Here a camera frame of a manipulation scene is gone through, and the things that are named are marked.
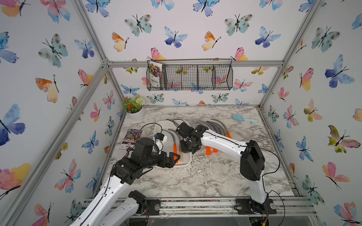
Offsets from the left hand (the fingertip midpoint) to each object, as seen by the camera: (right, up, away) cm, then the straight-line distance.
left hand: (174, 155), depth 70 cm
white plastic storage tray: (-4, 0, +30) cm, 30 cm away
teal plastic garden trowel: (+48, +19, +41) cm, 66 cm away
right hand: (+5, 0, +14) cm, 15 cm away
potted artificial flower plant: (-31, +26, +30) cm, 50 cm away
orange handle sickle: (+37, +7, +34) cm, 51 cm away
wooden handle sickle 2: (+30, +13, +38) cm, 50 cm away
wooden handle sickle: (+3, -5, +22) cm, 23 cm away
